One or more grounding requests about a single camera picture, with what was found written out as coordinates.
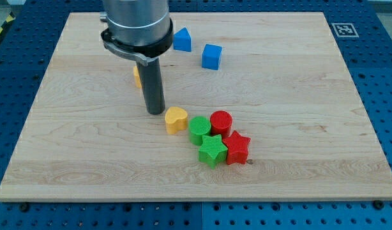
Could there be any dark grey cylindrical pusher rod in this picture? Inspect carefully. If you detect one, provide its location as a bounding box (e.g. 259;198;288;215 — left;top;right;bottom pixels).
137;58;165;115

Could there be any yellow heart block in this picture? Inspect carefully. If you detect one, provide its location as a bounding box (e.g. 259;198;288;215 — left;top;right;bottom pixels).
165;107;188;134

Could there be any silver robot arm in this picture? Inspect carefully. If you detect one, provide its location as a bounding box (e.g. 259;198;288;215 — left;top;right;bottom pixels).
101;0;173;114

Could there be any green star block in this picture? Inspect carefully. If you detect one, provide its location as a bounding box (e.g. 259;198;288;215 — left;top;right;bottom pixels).
198;134;228;169

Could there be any red star block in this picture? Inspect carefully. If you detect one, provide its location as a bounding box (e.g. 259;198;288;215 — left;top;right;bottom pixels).
222;131;251;165

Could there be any yellow block behind rod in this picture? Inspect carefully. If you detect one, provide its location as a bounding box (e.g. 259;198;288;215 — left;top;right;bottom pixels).
133;66;142;88

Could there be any blue triangular prism block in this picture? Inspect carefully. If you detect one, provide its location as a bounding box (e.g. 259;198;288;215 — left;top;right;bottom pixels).
173;27;192;52

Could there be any blue cube block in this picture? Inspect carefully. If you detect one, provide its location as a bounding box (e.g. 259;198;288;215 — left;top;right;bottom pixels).
202;44;222;70

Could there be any green cylinder block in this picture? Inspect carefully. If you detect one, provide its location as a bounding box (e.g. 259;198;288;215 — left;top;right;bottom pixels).
189;116;211;146

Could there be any red cylinder block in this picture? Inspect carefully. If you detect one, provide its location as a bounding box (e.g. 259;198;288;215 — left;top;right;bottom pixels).
210;111;233;138

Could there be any light wooden board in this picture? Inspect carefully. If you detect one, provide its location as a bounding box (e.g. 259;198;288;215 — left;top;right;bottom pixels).
0;12;392;203

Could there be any black and yellow hazard tape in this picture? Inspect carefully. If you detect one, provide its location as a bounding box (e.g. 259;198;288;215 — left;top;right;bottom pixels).
0;11;16;43

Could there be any white fiducial marker tag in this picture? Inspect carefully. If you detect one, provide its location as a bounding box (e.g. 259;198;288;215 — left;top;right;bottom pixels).
331;22;359;38

